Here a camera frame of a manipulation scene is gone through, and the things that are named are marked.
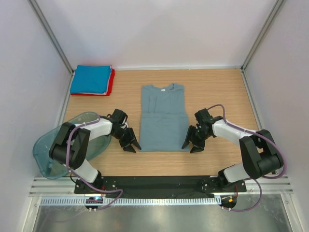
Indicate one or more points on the aluminium frame post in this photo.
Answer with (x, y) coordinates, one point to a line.
(276, 8)
(44, 23)

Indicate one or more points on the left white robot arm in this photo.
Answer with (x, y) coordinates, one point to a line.
(71, 143)

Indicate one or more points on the grey-blue t shirt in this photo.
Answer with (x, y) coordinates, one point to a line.
(164, 121)

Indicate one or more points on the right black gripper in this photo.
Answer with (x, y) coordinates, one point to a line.
(190, 137)

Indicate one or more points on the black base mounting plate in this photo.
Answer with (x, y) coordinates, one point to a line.
(170, 187)

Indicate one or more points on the folded blue t shirt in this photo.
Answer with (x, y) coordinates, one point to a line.
(91, 79)

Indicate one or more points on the translucent teal plastic basket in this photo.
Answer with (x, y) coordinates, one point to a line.
(53, 170)

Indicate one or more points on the aluminium extrusion rail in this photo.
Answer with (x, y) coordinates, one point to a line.
(65, 187)

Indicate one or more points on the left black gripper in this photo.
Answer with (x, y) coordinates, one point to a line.
(131, 137)

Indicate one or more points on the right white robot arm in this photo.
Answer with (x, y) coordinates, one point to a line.
(259, 153)

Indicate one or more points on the slotted grey cable duct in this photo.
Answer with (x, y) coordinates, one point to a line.
(96, 201)

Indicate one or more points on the right aluminium frame post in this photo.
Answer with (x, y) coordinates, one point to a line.
(276, 8)

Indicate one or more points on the folded red t shirt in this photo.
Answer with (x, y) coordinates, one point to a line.
(106, 93)

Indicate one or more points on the left aluminium frame post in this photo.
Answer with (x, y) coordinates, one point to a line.
(44, 23)

